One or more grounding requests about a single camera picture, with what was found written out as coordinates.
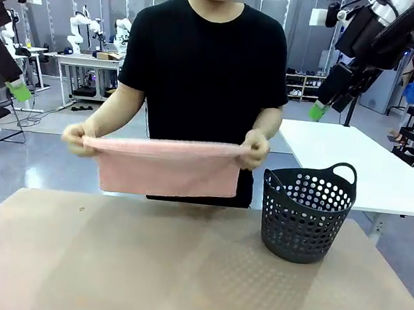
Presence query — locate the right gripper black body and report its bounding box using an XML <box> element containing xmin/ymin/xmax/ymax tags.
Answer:
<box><xmin>333</xmin><ymin>4</ymin><xmax>388</xmax><ymax>62</ymax></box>

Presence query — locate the pink towel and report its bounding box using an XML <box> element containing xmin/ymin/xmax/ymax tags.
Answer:
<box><xmin>77</xmin><ymin>128</ymin><xmax>248</xmax><ymax>206</ymax></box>

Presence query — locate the person's left forearm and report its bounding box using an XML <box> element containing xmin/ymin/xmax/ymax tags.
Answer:
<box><xmin>250</xmin><ymin>103</ymin><xmax>285</xmax><ymax>143</ymax></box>

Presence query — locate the person's right forearm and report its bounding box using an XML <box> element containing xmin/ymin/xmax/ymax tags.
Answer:
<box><xmin>83</xmin><ymin>79</ymin><xmax>149</xmax><ymax>143</ymax></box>

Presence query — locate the person's left hand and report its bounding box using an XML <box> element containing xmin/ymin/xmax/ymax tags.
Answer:
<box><xmin>235</xmin><ymin>128</ymin><xmax>272</xmax><ymax>173</ymax></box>

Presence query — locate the person's right hand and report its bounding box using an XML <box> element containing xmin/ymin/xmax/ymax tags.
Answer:
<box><xmin>59</xmin><ymin>121</ymin><xmax>103</xmax><ymax>160</ymax></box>

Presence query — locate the white shoe shelf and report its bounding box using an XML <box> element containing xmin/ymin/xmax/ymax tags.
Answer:
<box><xmin>283</xmin><ymin>66</ymin><xmax>329</xmax><ymax>104</ymax></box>

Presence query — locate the grey door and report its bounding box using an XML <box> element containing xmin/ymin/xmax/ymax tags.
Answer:
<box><xmin>357</xmin><ymin>65</ymin><xmax>413</xmax><ymax>118</ymax></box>

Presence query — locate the white desk with monitor lights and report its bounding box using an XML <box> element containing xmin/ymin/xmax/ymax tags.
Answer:
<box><xmin>0</xmin><ymin>42</ymin><xmax>55</xmax><ymax>115</ymax></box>

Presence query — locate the black tripod pole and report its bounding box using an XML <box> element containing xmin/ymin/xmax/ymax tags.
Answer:
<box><xmin>342</xmin><ymin>96</ymin><xmax>359</xmax><ymax>128</ymax></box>

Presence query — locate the white desk with robot arms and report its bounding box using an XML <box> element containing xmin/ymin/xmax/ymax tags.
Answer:
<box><xmin>38</xmin><ymin>48</ymin><xmax>126</xmax><ymax>115</ymax></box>

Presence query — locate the large white table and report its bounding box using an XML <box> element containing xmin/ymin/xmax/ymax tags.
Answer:
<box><xmin>268</xmin><ymin>117</ymin><xmax>414</xmax><ymax>249</ymax></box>

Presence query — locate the cardboard box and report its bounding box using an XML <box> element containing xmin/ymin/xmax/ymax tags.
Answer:
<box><xmin>95</xmin><ymin>50</ymin><xmax>126</xmax><ymax>63</ymax></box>

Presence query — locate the person in black t-shirt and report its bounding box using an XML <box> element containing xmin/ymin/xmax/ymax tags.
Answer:
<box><xmin>107</xmin><ymin>0</ymin><xmax>298</xmax><ymax>212</ymax></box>

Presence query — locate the dark grey perforated basket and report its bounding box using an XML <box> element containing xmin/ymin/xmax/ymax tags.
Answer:
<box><xmin>255</xmin><ymin>155</ymin><xmax>360</xmax><ymax>269</ymax></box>

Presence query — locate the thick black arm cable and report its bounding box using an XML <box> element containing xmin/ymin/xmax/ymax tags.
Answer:
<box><xmin>368</xmin><ymin>0</ymin><xmax>414</xmax><ymax>73</ymax></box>

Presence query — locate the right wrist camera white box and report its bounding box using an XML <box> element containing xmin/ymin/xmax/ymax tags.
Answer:
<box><xmin>308</xmin><ymin>0</ymin><xmax>354</xmax><ymax>31</ymax></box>

